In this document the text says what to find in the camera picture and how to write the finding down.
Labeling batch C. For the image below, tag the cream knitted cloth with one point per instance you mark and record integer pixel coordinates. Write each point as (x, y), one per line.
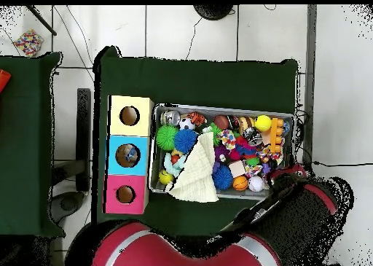
(198, 173)

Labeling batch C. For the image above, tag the crushed clear plastic bottle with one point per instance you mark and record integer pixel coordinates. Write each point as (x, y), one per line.
(130, 156)

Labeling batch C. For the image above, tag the red robot arm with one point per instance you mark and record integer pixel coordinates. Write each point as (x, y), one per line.
(291, 225)

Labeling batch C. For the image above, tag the clear mesh bin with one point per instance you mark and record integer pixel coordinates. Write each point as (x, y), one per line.
(233, 107)

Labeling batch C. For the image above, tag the wooden box with three holes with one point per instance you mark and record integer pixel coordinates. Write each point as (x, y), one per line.
(140, 184)

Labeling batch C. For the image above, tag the orange toy brick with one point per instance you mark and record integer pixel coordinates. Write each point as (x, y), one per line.
(276, 132)

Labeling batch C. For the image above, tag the plain wooden cube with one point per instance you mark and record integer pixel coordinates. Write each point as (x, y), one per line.
(237, 169)

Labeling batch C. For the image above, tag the yellow tennis ball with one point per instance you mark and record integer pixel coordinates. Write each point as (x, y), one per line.
(263, 123)

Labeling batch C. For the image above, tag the small blue spiky ball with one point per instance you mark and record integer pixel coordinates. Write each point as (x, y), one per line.
(222, 177)

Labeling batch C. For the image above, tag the colourful patterned cloth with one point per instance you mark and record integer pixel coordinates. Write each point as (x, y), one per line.
(228, 139)

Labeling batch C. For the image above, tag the green furry googly-eyed toy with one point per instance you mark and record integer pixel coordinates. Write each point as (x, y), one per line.
(216, 132)

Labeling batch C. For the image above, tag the grey metal strip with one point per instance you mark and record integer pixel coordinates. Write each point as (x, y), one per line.
(312, 73)

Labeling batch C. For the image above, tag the large blue spiky ball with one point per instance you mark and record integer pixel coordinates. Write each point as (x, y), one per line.
(186, 140)

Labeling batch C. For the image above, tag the mint green cloth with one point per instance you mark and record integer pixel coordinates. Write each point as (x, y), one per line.
(176, 161)

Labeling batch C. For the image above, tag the small soccer ball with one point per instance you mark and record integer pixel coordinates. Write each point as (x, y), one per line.
(186, 124)

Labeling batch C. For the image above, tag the yellow smiley ball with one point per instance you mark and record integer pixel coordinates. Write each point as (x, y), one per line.
(165, 177)

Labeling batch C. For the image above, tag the green spiky ball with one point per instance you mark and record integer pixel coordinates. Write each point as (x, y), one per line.
(167, 138)

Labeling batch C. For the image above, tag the black round base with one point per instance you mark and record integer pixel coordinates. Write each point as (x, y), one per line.
(213, 11)

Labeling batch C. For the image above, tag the dark green side table cloth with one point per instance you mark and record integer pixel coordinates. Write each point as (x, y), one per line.
(29, 132)

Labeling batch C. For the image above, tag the black rod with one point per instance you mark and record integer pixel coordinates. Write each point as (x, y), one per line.
(42, 21)

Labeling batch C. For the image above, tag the colourful patterned packet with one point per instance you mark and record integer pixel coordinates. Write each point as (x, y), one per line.
(28, 42)

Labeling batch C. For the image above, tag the small red object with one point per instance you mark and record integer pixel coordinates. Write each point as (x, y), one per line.
(3, 79)

